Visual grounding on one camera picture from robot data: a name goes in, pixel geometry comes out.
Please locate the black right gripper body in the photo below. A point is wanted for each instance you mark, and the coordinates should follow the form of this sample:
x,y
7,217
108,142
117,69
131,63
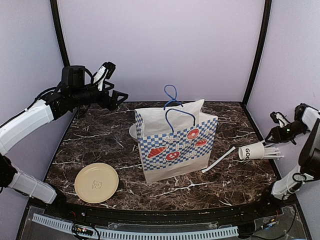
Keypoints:
x,y
287,135

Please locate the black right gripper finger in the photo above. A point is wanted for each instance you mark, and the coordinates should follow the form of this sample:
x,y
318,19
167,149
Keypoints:
x,y
271,140
270,135

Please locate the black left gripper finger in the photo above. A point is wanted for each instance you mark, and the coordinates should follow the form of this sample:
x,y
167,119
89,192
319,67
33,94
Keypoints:
x,y
118,97
107,85

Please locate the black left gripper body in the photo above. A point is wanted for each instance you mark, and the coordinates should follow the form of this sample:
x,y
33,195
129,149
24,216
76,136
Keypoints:
x,y
107,104

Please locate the blue checkered paper bag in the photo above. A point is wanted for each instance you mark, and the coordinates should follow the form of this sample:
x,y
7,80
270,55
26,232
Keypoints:
x,y
175,139

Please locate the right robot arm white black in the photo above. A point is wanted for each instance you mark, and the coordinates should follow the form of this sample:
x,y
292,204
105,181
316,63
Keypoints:
x,y
306,119

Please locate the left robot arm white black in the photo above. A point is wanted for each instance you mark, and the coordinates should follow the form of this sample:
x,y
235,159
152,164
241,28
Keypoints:
x,y
78,87

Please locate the paper wrapped straws bundle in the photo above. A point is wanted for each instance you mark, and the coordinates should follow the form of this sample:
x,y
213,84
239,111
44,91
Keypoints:
x,y
271,151

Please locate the white cup holding straws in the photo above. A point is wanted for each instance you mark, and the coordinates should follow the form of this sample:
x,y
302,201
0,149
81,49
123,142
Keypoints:
x,y
255,151

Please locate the white ceramic bowl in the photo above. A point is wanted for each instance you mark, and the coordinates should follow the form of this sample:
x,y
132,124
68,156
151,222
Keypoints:
x,y
133,132

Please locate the single paper wrapped straw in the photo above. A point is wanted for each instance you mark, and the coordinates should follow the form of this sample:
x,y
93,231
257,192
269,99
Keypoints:
x,y
219,160

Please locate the cream yellow plate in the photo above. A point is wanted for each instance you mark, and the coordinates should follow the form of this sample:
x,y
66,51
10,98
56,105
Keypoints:
x,y
96,183

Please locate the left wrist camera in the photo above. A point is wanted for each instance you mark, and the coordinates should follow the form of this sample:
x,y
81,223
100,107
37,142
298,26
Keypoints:
x,y
104,73

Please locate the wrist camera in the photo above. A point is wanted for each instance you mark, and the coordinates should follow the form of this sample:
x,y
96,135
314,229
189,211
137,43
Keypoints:
x,y
279,118
104,73

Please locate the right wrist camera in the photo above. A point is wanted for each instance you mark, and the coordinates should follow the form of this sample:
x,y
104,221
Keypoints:
x,y
279,118

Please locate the left black frame post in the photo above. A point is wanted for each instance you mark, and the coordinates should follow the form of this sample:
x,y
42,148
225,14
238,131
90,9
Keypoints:
x,y
59,32

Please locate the black frame post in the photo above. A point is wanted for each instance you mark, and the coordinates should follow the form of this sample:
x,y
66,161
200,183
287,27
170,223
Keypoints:
x,y
59,32
258,52

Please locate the black front table rail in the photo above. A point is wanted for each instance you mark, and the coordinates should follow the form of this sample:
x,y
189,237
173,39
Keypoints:
x,y
97,214

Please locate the right black frame post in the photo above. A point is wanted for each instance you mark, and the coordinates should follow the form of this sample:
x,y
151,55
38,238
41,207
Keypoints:
x,y
258,52

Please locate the white perforated cable duct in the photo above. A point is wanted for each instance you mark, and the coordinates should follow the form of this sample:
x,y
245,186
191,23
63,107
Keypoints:
x,y
119,231

